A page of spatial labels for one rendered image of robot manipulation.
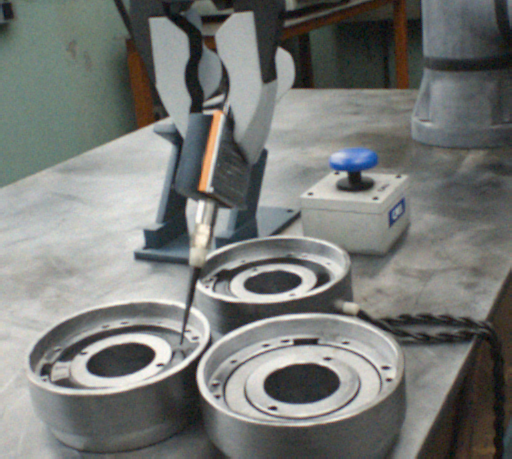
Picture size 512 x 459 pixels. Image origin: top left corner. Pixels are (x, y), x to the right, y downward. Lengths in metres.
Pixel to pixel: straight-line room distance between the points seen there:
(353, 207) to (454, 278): 0.10
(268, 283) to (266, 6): 0.20
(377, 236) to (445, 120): 0.31
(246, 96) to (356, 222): 0.21
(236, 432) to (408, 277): 0.25
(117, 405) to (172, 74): 0.19
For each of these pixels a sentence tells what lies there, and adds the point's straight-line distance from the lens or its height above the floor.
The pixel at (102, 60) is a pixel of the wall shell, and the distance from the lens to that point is 2.84.
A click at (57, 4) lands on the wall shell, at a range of 2.69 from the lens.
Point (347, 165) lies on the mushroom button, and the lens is 0.61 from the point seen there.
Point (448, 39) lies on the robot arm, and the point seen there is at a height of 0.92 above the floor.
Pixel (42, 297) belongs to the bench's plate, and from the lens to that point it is 0.62.
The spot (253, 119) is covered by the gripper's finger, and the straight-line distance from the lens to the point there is 0.44.
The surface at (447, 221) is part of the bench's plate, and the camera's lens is 0.68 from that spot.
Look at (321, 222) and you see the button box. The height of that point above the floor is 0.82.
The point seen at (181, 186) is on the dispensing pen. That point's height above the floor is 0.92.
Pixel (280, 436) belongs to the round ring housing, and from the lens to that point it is 0.35.
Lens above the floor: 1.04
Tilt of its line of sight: 19 degrees down
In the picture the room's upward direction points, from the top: 6 degrees counter-clockwise
